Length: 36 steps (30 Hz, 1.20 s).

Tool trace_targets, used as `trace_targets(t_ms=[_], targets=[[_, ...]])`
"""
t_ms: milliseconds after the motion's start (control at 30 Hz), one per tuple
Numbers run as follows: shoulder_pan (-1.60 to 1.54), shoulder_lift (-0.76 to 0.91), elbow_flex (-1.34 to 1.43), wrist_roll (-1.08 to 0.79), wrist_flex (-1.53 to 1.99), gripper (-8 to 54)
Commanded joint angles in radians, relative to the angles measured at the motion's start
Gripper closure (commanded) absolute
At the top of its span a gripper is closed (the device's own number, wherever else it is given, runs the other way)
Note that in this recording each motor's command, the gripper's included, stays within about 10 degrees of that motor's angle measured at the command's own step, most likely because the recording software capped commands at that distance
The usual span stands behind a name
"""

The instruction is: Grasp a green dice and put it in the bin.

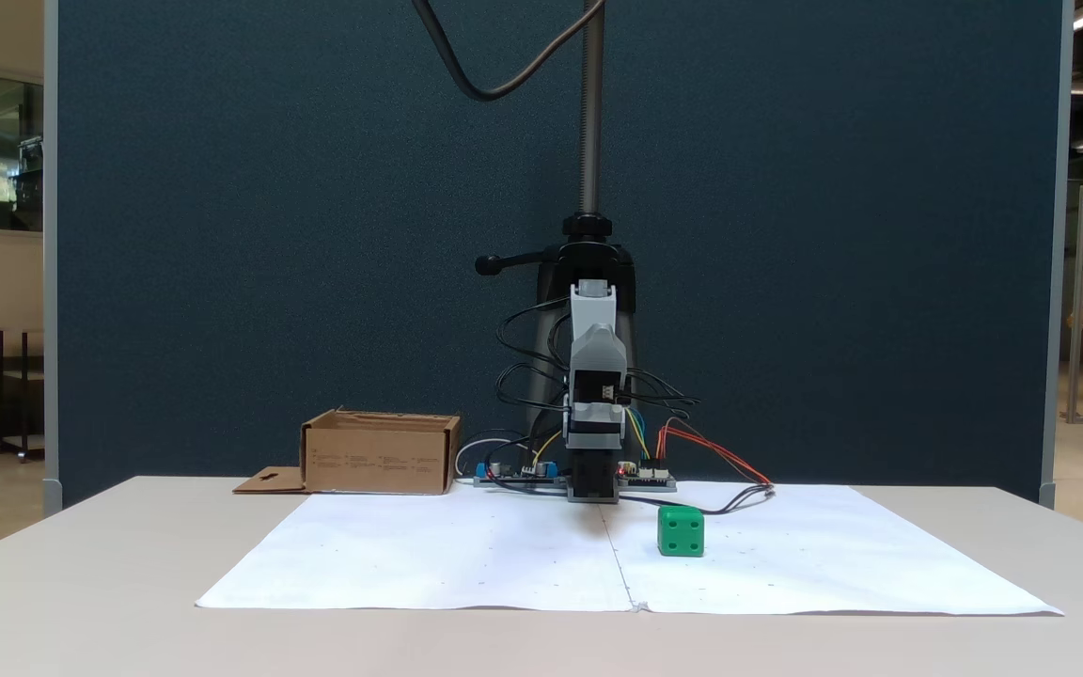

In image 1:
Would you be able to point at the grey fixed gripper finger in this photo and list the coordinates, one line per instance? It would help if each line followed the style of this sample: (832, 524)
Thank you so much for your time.
(594, 441)

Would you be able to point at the green die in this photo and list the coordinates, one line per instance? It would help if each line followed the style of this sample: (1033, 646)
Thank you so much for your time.
(681, 532)

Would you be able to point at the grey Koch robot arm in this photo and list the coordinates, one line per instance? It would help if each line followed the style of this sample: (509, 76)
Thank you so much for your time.
(595, 353)

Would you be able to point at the blue circuit board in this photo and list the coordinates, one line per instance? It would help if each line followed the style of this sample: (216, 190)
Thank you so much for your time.
(518, 478)

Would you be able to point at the white paper sheet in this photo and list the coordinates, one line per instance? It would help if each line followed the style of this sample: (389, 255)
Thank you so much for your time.
(824, 564)
(429, 555)

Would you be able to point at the brown cardboard box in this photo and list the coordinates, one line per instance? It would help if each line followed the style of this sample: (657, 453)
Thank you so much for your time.
(380, 461)

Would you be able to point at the blue partition panel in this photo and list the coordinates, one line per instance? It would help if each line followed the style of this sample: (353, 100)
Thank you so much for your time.
(269, 235)

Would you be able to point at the black shelf cart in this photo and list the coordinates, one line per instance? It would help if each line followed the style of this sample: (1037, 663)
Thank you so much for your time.
(23, 376)

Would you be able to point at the circuit board on grey mount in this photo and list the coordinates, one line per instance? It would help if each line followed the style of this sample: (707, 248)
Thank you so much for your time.
(647, 481)

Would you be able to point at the black camera stand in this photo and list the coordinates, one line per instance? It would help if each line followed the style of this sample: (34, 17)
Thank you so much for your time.
(590, 141)

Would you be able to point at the wall window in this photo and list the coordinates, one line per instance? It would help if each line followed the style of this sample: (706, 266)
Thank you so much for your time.
(15, 155)

